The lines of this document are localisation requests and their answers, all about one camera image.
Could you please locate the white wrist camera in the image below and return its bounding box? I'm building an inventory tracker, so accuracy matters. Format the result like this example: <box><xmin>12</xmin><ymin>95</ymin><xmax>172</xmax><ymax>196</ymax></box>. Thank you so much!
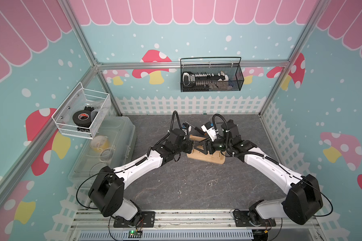
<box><xmin>182</xmin><ymin>122</ymin><xmax>192</xmax><ymax>136</ymax></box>
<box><xmin>201</xmin><ymin>122</ymin><xmax>218</xmax><ymax>142</ymax></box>

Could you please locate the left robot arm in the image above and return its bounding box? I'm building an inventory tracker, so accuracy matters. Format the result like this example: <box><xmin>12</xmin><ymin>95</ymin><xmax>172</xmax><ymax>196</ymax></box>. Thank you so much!
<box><xmin>88</xmin><ymin>111</ymin><xmax>193</xmax><ymax>225</ymax></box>

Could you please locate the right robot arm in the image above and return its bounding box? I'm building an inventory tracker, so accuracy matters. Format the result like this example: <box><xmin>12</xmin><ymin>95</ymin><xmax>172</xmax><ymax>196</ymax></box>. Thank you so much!
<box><xmin>194</xmin><ymin>114</ymin><xmax>323</xmax><ymax>227</ymax></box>

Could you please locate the white wire wall basket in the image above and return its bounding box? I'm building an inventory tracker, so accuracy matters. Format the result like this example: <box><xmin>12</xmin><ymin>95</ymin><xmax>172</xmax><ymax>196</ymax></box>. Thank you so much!
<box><xmin>52</xmin><ymin>83</ymin><xmax>111</xmax><ymax>140</ymax></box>

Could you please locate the green lit circuit board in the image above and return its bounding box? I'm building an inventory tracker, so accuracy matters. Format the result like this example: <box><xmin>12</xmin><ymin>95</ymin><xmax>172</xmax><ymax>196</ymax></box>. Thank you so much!
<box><xmin>128</xmin><ymin>230</ymin><xmax>143</xmax><ymax>239</ymax></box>

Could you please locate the yellow tape roll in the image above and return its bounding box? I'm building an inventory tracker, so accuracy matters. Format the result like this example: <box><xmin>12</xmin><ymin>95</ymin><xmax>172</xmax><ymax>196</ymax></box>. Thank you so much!
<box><xmin>89</xmin><ymin>136</ymin><xmax>110</xmax><ymax>153</ymax></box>

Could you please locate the black mesh wall basket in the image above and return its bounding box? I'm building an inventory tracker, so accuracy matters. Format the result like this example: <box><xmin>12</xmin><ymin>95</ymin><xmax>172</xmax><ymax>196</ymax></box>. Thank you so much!
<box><xmin>180</xmin><ymin>57</ymin><xmax>244</xmax><ymax>92</ymax></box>

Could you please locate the black tape roll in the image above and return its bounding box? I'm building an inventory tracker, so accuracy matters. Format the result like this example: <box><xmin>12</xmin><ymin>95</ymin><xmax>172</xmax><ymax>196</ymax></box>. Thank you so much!
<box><xmin>72</xmin><ymin>110</ymin><xmax>92</xmax><ymax>128</ymax></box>

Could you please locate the clear plastic storage box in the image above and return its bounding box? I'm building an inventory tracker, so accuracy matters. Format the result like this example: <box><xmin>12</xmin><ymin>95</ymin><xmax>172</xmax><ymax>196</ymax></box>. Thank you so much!
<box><xmin>68</xmin><ymin>116</ymin><xmax>137</xmax><ymax>189</ymax></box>

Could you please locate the socket set in holder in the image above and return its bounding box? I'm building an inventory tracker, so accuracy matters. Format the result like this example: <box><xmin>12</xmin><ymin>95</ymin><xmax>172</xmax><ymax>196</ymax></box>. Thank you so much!
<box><xmin>181</xmin><ymin>71</ymin><xmax>229</xmax><ymax>91</ymax></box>

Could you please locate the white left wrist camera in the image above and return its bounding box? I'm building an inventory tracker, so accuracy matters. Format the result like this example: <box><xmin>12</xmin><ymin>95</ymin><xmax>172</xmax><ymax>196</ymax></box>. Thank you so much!
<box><xmin>182</xmin><ymin>122</ymin><xmax>192</xmax><ymax>136</ymax></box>

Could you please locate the wooden jewelry display stand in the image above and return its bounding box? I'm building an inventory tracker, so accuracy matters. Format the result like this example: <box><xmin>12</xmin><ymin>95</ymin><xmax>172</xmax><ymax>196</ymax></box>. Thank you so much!
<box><xmin>187</xmin><ymin>135</ymin><xmax>226</xmax><ymax>165</ymax></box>

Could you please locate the orange black nut driver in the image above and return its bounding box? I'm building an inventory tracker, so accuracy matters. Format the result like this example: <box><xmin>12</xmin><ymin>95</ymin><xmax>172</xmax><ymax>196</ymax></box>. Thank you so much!
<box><xmin>183</xmin><ymin>122</ymin><xmax>199</xmax><ymax>132</ymax></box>

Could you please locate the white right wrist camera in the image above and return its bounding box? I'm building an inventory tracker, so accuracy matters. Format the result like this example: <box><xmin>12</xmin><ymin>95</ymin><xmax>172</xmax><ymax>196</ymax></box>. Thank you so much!
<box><xmin>201</xmin><ymin>122</ymin><xmax>218</xmax><ymax>142</ymax></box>

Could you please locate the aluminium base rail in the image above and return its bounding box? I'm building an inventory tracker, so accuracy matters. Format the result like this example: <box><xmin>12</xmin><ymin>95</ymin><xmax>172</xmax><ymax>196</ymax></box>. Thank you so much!
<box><xmin>66</xmin><ymin>209</ymin><xmax>326</xmax><ymax>241</ymax></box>

